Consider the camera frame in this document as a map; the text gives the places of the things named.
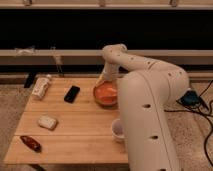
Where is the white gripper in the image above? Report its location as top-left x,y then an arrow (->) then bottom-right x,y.
95,65 -> 119,87

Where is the white ceramic cup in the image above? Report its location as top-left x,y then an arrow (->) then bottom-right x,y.
111,119 -> 125,143

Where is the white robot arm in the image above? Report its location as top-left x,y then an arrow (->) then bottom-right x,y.
102,44 -> 189,171

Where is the orange ceramic bowl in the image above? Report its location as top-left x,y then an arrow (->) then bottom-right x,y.
93,81 -> 117,106

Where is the black smartphone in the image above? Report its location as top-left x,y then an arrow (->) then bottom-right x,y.
64,86 -> 80,103

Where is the white plastic bottle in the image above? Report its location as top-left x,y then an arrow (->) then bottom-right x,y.
32,74 -> 52,100

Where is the blue electronic box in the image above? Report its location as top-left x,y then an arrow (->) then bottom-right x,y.
180,90 -> 199,106

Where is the black cable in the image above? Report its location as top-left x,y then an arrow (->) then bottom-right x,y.
163,79 -> 213,168

